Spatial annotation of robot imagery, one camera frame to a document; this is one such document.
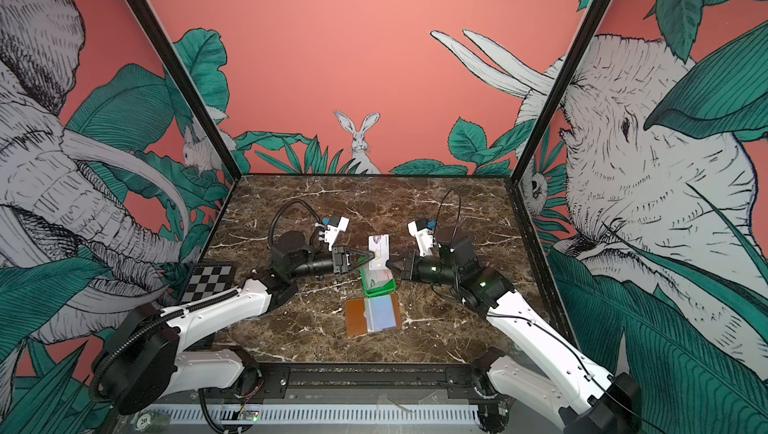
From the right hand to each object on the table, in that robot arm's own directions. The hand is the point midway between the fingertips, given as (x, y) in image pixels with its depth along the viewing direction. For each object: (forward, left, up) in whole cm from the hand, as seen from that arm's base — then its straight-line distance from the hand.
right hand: (384, 264), depth 68 cm
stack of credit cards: (+7, +3, -21) cm, 22 cm away
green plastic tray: (+3, +2, -23) cm, 23 cm away
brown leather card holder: (-3, +6, -25) cm, 26 cm away
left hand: (+2, +3, 0) cm, 3 cm away
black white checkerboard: (+6, +55, -21) cm, 59 cm away
